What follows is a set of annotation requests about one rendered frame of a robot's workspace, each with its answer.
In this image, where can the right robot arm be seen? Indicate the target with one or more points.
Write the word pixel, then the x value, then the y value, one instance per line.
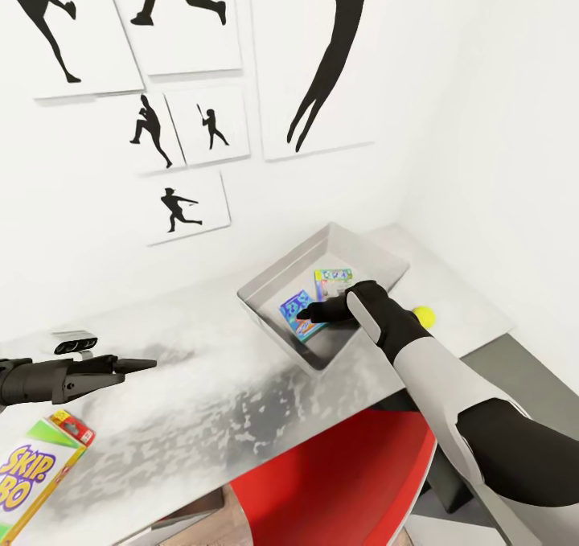
pixel 486 435

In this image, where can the board game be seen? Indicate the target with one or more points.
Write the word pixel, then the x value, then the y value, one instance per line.
pixel 34 466
pixel 322 276
pixel 304 329

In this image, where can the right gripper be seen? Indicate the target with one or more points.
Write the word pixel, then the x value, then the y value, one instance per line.
pixel 320 312

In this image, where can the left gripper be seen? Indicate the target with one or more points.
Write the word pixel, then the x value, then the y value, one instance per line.
pixel 62 380

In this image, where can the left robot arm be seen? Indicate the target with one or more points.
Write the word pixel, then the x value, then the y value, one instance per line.
pixel 76 372

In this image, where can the tennis ball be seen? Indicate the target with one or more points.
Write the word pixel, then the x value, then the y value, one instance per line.
pixel 425 315

